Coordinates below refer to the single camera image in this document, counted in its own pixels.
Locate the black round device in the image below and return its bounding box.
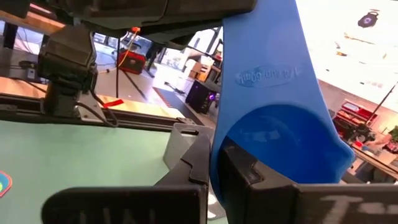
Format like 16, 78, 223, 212
357, 11, 380, 29

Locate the wooden side table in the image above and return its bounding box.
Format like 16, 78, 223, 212
0, 9, 65, 37

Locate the orange measuring cup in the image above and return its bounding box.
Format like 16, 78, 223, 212
0, 169, 14, 199

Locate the cardboard box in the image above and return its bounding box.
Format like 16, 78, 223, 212
183, 57, 215, 82

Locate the red tool case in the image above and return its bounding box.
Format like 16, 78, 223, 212
117, 49, 147, 75

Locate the black aluminium table frame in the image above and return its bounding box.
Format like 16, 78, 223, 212
0, 93, 203, 129

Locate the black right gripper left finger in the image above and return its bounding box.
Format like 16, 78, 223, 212
41, 133, 212, 224

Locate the grey plastic basket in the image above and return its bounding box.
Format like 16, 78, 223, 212
162, 122, 216, 170

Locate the red storage rack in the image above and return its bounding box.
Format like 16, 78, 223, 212
334, 98, 379, 126

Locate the blue measuring cup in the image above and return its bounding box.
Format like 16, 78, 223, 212
209, 0, 356, 215

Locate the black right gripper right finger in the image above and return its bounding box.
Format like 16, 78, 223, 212
218, 136, 398, 224

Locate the red tape strip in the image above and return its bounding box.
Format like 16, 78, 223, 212
102, 98, 124, 109

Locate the black computer tower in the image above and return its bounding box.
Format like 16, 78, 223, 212
185, 80, 220, 115

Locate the black striped-edge floor mat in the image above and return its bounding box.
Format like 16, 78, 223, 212
151, 86, 203, 125

